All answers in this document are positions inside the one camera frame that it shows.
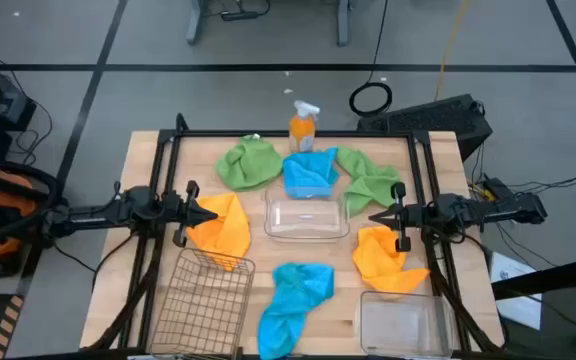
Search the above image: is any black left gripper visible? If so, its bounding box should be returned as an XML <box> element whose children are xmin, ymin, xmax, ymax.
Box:
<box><xmin>165</xmin><ymin>180</ymin><xmax>218</xmax><ymax>248</ymax></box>

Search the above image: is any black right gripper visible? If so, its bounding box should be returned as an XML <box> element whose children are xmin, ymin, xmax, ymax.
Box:
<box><xmin>368</xmin><ymin>182</ymin><xmax>434</xmax><ymax>253</ymax></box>

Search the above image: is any orange microfiber towel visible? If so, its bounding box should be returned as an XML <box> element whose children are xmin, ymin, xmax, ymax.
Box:
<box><xmin>186</xmin><ymin>192</ymin><xmax>253</xmax><ymax>273</ymax></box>
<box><xmin>351</xmin><ymin>225</ymin><xmax>432</xmax><ymax>295</ymax></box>

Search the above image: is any green microfiber towel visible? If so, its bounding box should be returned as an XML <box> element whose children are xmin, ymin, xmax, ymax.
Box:
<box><xmin>215</xmin><ymin>134</ymin><xmax>285</xmax><ymax>193</ymax></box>
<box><xmin>335</xmin><ymin>146</ymin><xmax>402</xmax><ymax>217</ymax></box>

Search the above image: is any blue microfiber towel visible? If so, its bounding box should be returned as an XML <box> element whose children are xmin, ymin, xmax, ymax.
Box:
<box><xmin>282</xmin><ymin>147</ymin><xmax>340</xmax><ymax>200</ymax></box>
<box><xmin>256</xmin><ymin>262</ymin><xmax>336</xmax><ymax>360</ymax></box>

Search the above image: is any clear plastic bin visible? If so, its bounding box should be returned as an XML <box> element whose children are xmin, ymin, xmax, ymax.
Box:
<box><xmin>263</xmin><ymin>187</ymin><xmax>352</xmax><ymax>244</ymax></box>
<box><xmin>358</xmin><ymin>291</ymin><xmax>455</xmax><ymax>359</ymax></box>

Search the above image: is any black perforated computer case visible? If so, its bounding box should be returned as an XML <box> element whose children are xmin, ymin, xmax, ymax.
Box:
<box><xmin>356</xmin><ymin>93</ymin><xmax>494</xmax><ymax>162</ymax></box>

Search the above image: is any orange spray bottle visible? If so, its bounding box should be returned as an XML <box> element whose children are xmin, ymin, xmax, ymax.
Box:
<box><xmin>288</xmin><ymin>99</ymin><xmax>321</xmax><ymax>154</ymax></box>

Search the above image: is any white paper sheet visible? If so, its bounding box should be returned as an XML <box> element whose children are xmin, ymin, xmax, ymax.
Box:
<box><xmin>489</xmin><ymin>251</ymin><xmax>544</xmax><ymax>331</ymax></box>

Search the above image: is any black beam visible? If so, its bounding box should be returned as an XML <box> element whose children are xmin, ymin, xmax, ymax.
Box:
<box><xmin>491</xmin><ymin>253</ymin><xmax>576</xmax><ymax>301</ymax></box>

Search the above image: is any grey desk leg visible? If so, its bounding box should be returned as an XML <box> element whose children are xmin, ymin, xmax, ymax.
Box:
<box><xmin>336</xmin><ymin>0</ymin><xmax>352</xmax><ymax>47</ymax></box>
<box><xmin>186</xmin><ymin>0</ymin><xmax>204</xmax><ymax>46</ymax></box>

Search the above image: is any orange and black shop vacuum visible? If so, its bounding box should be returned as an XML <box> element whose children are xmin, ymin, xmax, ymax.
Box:
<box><xmin>0</xmin><ymin>157</ymin><xmax>67</xmax><ymax>279</ymax></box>

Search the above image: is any black power strip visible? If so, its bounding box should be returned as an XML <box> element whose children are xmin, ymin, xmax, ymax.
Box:
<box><xmin>220</xmin><ymin>9</ymin><xmax>260</xmax><ymax>22</ymax></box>

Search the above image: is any black aluminium table frame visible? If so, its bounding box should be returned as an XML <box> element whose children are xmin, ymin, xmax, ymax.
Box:
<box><xmin>87</xmin><ymin>112</ymin><xmax>507</xmax><ymax>354</ymax></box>

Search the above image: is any bronze wire basket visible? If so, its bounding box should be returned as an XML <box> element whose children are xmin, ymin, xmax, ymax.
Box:
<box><xmin>148</xmin><ymin>247</ymin><xmax>257</xmax><ymax>360</ymax></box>

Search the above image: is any black hanging cable with coil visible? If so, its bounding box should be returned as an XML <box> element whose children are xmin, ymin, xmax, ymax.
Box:
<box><xmin>348</xmin><ymin>0</ymin><xmax>394</xmax><ymax>119</ymax></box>

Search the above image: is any yellow hanging cable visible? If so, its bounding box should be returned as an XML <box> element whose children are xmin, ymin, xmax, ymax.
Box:
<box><xmin>433</xmin><ymin>0</ymin><xmax>472</xmax><ymax>101</ymax></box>

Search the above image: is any black floor cable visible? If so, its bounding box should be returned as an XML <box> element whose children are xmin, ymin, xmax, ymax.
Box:
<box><xmin>505</xmin><ymin>168</ymin><xmax>576</xmax><ymax>195</ymax></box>

